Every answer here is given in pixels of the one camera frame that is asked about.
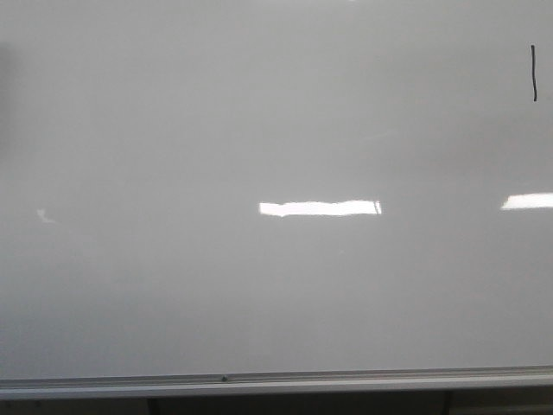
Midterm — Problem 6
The white whiteboard with aluminium frame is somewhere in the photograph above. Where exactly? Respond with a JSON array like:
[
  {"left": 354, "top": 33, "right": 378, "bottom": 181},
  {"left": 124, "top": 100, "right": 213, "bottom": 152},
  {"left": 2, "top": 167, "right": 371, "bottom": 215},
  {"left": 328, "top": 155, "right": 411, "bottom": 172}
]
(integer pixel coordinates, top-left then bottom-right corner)
[{"left": 1, "top": 1, "right": 552, "bottom": 400}]

